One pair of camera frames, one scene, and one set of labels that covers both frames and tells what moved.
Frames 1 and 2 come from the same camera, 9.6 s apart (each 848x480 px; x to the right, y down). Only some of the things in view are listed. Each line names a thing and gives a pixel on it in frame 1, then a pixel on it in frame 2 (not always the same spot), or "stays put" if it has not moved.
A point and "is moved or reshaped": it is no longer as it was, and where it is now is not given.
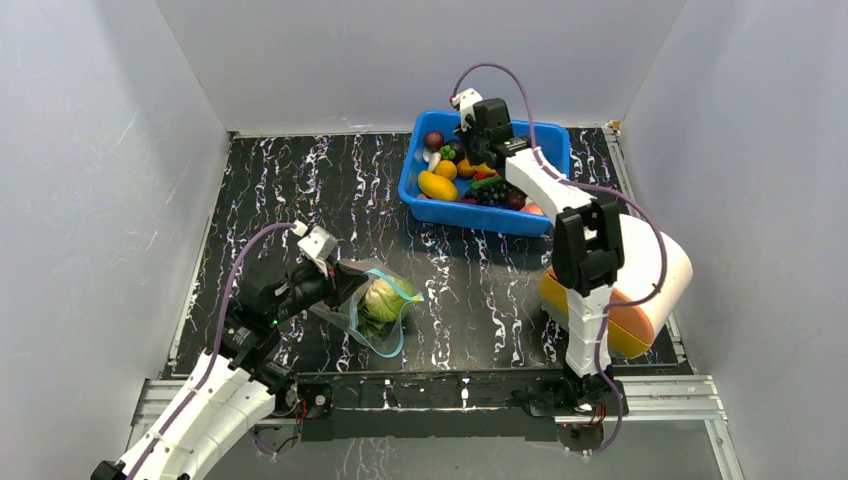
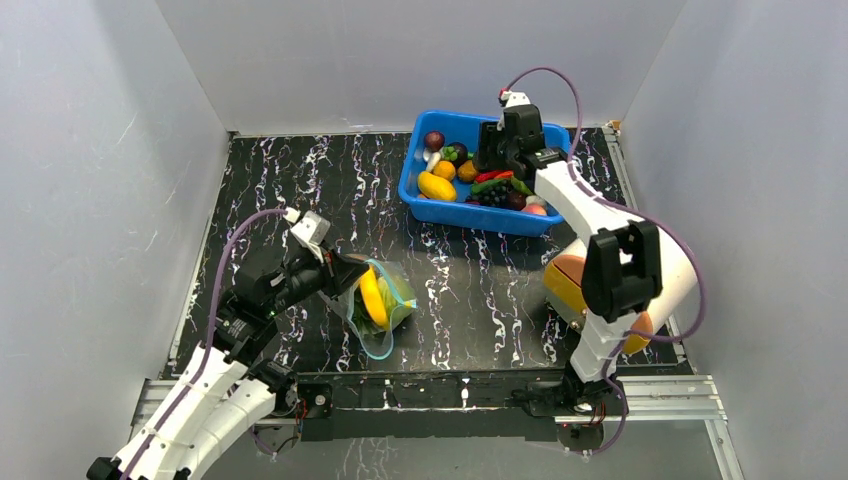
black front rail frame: (499, 406) stays put
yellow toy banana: (483, 168) is moved or reshaped
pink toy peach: (534, 208) stays put
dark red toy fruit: (516, 199) stays put
